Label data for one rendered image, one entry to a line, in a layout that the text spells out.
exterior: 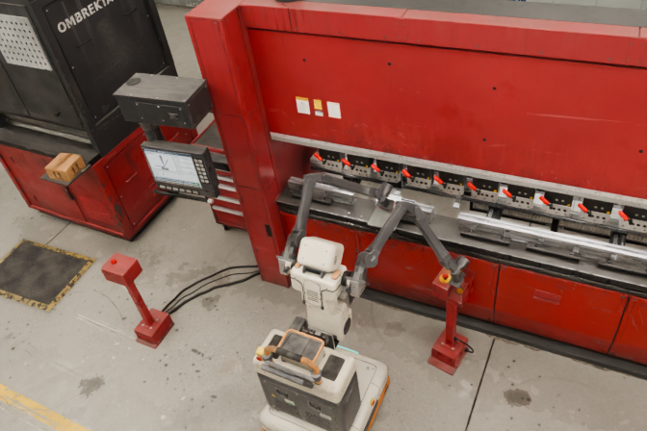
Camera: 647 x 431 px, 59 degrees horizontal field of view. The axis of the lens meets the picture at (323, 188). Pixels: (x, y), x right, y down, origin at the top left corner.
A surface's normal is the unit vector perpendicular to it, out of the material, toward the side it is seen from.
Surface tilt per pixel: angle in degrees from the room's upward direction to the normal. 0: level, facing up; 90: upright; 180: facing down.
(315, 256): 48
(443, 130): 90
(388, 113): 90
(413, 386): 0
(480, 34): 90
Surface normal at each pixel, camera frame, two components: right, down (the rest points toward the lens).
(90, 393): -0.12, -0.75
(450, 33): -0.41, 0.64
